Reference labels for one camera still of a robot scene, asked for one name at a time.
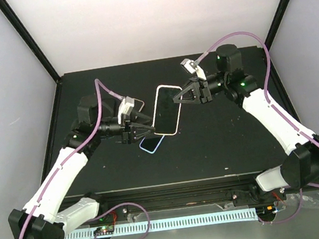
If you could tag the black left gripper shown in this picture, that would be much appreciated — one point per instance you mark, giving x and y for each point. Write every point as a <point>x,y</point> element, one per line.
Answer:
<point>127,132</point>

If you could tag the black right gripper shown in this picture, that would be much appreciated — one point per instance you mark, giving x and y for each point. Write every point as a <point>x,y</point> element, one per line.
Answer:
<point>199,90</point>

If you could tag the phone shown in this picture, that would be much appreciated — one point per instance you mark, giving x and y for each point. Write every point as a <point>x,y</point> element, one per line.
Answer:
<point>166,111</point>
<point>138,105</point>
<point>151,144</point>

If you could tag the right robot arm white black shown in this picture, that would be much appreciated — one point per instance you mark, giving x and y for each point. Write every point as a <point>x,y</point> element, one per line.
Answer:
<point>301,145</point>

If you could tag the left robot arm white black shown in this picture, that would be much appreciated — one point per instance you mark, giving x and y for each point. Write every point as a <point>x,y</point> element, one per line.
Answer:
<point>97,119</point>

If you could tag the phone in blue case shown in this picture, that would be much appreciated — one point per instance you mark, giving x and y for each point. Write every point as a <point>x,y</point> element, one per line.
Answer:
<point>151,144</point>

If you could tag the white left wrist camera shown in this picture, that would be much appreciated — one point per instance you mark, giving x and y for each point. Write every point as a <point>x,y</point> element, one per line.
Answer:
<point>125,108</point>

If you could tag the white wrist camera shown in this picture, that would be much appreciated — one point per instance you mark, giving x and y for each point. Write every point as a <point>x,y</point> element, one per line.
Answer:
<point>192,68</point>
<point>125,108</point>

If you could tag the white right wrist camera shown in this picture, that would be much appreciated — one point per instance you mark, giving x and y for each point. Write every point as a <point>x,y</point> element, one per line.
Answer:
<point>192,68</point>

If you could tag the white slotted cable duct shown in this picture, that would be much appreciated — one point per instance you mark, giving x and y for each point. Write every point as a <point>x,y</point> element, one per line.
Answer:
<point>166,224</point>

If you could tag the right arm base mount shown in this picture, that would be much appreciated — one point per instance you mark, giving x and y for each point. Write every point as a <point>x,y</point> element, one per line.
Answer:
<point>253,195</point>

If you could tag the left black frame post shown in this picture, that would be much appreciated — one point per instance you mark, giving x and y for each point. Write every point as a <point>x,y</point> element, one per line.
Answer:
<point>20,28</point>

